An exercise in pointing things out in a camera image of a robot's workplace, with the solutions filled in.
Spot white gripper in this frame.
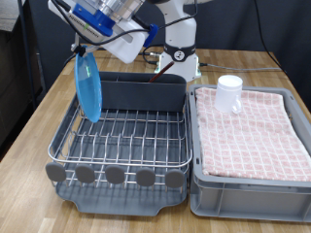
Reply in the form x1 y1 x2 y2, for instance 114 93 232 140
48 0 146 65

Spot blue plastic plate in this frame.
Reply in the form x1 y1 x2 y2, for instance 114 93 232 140
74 45 104 124

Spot black metal pole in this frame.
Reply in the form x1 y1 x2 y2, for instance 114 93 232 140
17 0 39 111

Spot dark gray utensil holder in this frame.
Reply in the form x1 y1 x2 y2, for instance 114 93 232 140
96 71 188 114

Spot dark cabinet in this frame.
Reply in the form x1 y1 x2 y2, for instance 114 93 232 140
0 28 44 149

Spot white plastic mug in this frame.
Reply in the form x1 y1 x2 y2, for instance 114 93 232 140
214 75 244 115

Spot gray plastic drain tray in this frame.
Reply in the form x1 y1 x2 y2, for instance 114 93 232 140
48 86 192 217

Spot pink checked cloth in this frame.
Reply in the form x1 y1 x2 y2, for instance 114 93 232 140
193 86 311 183

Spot gray plastic crate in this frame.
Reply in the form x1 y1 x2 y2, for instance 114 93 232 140
188 83 311 223

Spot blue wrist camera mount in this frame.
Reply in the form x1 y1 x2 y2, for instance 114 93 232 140
71 2 117 38

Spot black power cable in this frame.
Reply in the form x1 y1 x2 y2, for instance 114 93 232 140
62 44 165 68

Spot blue cable clip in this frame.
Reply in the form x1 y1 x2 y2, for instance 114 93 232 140
143 22 160 49

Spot metal wire dish rack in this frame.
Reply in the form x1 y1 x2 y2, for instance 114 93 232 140
45 86 194 196

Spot gray cable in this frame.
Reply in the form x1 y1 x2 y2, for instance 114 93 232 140
198 61 286 73

